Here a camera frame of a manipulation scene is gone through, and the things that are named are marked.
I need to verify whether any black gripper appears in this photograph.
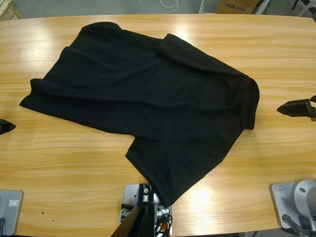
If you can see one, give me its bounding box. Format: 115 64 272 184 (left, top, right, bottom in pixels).
276 94 316 122

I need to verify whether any orange and black cable bundle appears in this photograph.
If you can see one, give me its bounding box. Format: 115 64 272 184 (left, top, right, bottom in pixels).
153 214 174 237

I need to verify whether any black T-shirt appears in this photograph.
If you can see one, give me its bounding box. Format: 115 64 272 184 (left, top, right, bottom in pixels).
19 21 260 208

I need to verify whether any dark camera post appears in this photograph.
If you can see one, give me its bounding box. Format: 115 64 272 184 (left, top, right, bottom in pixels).
110 183 158 237

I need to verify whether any cardboard box with AUX print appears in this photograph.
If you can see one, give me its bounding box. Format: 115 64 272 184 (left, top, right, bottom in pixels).
215 0 255 14

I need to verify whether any white cable loop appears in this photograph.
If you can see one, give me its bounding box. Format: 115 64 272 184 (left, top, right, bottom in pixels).
160 0 179 11

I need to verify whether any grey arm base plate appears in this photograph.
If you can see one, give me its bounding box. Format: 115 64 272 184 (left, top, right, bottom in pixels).
0 190 25 236
269 179 316 231

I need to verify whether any white mount block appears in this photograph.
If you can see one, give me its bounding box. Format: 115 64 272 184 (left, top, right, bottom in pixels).
123 183 173 223

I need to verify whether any silver metal clamp fitting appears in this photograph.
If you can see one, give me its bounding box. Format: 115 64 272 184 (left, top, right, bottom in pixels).
156 208 172 221
119 203 133 222

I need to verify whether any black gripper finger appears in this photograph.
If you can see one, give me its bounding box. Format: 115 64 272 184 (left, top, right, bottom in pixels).
0 118 16 136

